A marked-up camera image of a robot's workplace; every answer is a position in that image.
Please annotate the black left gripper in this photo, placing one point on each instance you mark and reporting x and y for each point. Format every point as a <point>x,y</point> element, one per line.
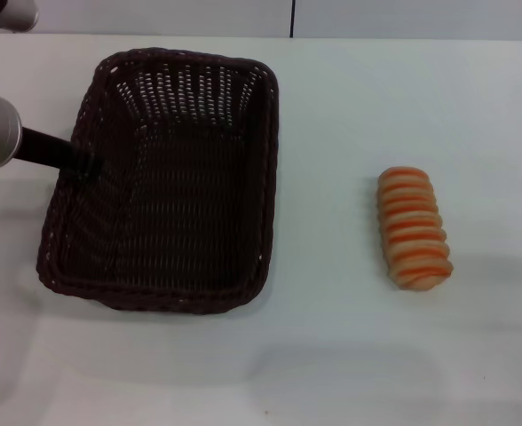
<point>43,148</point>

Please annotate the dark brown woven basket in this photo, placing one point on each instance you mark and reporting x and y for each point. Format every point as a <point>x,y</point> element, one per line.
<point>185,213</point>

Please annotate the orange striped bread roll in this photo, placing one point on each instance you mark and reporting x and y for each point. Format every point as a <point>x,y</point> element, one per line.
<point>412,228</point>

